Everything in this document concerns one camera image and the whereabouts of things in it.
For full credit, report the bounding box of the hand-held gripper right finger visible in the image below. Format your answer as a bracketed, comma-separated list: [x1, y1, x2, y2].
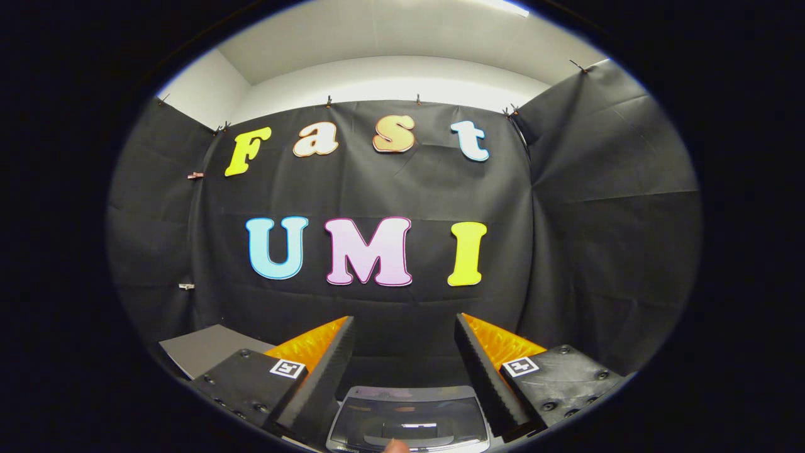
[453, 312, 625, 439]

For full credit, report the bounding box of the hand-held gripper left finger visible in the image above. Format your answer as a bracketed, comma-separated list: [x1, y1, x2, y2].
[191, 315, 356, 442]

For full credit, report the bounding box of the dark washing machine lid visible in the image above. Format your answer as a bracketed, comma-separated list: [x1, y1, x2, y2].
[326, 385, 492, 452]

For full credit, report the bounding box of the grey table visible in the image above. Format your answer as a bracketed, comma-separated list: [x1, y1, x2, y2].
[158, 324, 277, 380]

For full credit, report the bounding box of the row of black clips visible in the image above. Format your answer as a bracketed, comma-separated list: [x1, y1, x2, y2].
[156, 59, 592, 134]

